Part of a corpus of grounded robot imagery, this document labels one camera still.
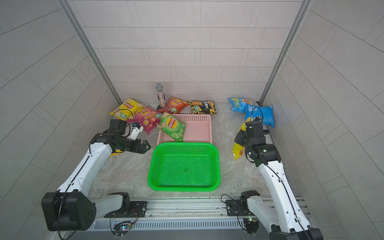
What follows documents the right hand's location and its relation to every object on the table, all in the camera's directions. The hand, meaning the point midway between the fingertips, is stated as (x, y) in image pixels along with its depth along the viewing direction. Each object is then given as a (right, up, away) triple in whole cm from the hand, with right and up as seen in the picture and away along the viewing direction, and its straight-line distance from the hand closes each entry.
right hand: (238, 133), depth 75 cm
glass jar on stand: (-45, +21, +21) cm, 54 cm away
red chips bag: (-38, +15, +30) cm, 51 cm away
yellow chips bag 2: (-72, +12, +30) cm, 78 cm away
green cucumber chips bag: (-36, +2, +16) cm, 40 cm away
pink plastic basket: (-21, 0, +27) cm, 34 cm away
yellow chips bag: (+1, -10, +4) cm, 10 cm away
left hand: (-49, -6, +6) cm, 50 cm away
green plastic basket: (-29, -21, +11) cm, 37 cm away
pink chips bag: (-53, +7, +21) cm, 58 cm away
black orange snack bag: (-18, +15, +30) cm, 38 cm away
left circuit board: (-54, -41, -9) cm, 69 cm away
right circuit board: (+5, -43, -6) cm, 44 cm away
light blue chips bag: (+8, +17, +33) cm, 38 cm away
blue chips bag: (+25, +10, +27) cm, 38 cm away
